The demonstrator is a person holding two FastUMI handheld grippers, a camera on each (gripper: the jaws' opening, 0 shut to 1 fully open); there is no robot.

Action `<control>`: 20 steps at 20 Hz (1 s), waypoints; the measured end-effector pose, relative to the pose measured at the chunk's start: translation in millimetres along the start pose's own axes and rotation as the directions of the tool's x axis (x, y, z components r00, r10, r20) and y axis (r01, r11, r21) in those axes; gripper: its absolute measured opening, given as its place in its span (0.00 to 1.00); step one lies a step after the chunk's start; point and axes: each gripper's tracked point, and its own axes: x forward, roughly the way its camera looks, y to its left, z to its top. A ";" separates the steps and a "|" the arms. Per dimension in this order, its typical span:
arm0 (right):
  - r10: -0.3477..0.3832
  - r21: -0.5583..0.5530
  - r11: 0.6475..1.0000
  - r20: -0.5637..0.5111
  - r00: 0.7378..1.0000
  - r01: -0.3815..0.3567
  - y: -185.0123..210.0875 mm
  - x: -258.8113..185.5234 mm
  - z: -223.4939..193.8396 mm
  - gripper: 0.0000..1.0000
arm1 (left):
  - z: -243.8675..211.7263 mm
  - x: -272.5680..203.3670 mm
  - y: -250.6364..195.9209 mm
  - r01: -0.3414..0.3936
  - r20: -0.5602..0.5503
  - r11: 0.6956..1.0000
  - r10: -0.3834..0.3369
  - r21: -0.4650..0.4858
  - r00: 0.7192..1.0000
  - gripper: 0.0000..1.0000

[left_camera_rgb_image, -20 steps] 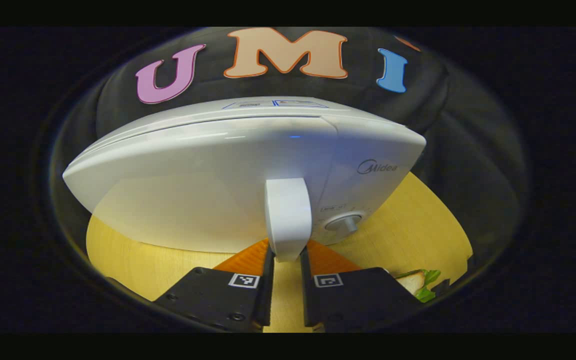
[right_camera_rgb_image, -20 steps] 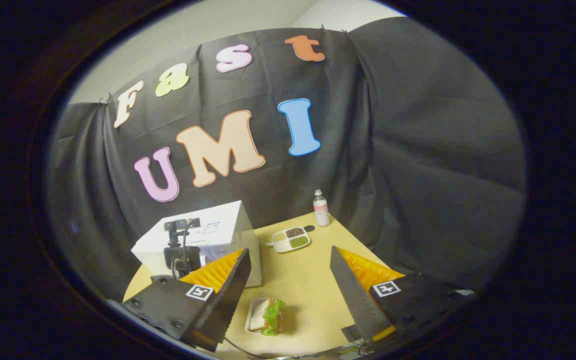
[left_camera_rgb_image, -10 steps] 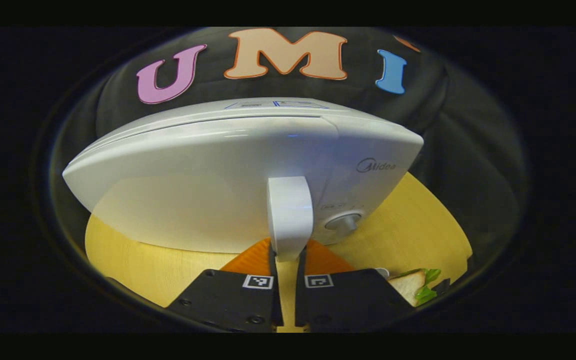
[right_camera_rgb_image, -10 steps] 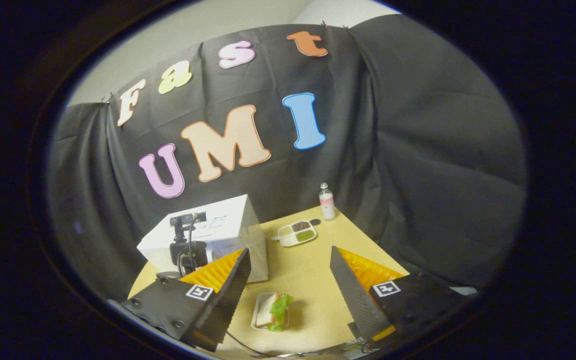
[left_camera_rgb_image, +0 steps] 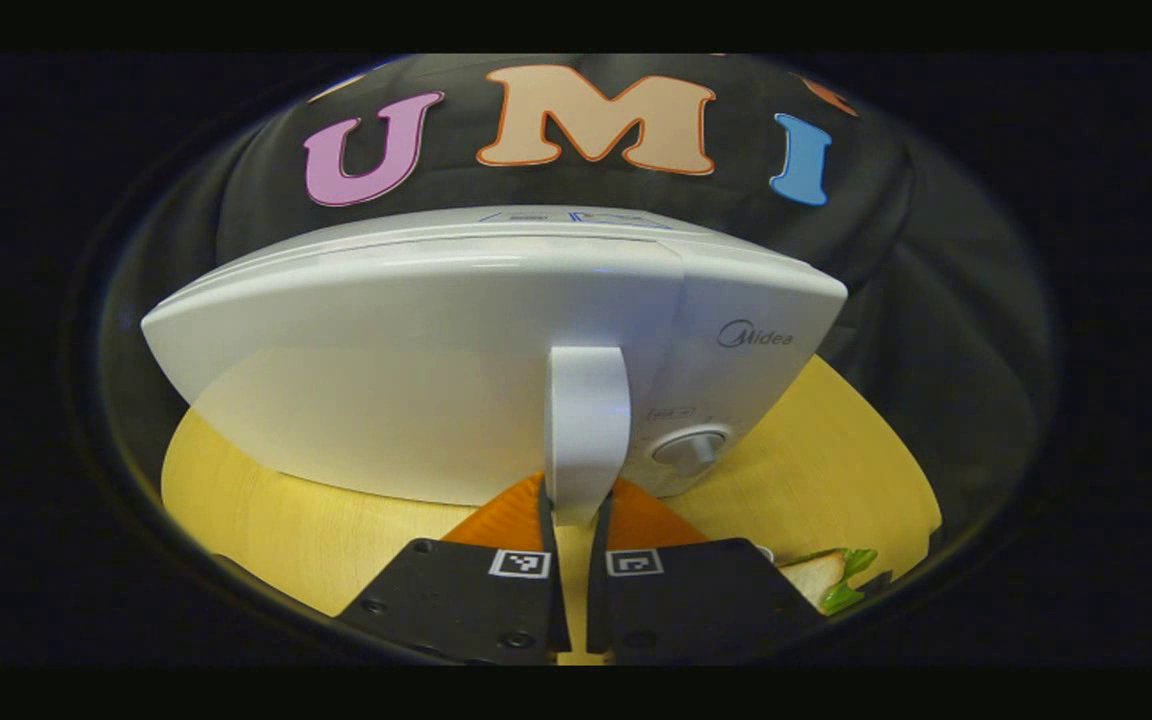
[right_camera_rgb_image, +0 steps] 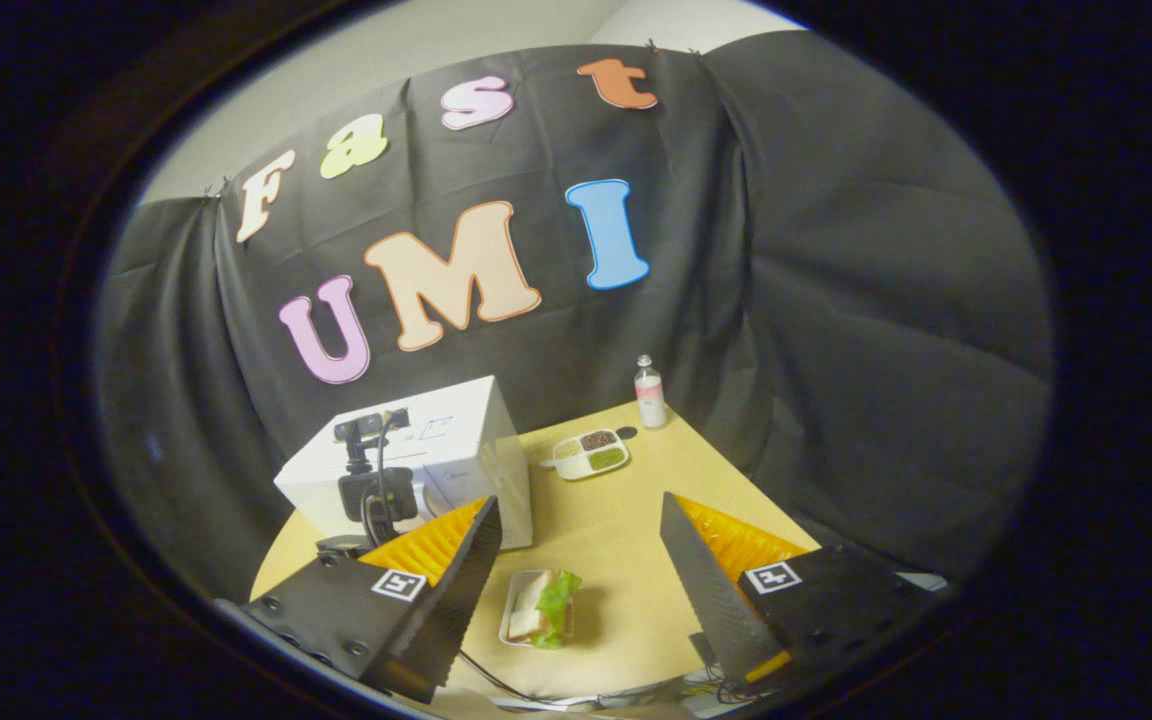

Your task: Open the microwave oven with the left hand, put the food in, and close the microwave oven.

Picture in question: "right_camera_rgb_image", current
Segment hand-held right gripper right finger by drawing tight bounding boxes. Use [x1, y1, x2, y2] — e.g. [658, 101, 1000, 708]
[658, 491, 942, 693]

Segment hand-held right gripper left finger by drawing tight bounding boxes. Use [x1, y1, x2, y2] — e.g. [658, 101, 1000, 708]
[239, 495, 504, 704]

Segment sandwich with green lettuce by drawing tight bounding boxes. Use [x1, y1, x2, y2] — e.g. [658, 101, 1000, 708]
[506, 568, 584, 651]

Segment white microwave oven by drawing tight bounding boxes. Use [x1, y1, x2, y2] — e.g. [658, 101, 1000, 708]
[274, 375, 534, 551]

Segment white ribbed tray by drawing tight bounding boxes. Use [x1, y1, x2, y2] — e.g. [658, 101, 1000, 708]
[498, 568, 577, 649]

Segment white divided grain dish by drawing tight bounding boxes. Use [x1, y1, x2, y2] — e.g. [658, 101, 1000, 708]
[541, 428, 630, 482]

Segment clear bottle with pink label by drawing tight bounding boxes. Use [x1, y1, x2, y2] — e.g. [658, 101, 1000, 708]
[634, 354, 668, 430]

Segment black backdrop cloth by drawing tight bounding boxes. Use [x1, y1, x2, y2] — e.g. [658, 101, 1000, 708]
[96, 30, 1054, 601]

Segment black floor cable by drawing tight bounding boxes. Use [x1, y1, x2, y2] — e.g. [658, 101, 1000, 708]
[456, 648, 587, 709]

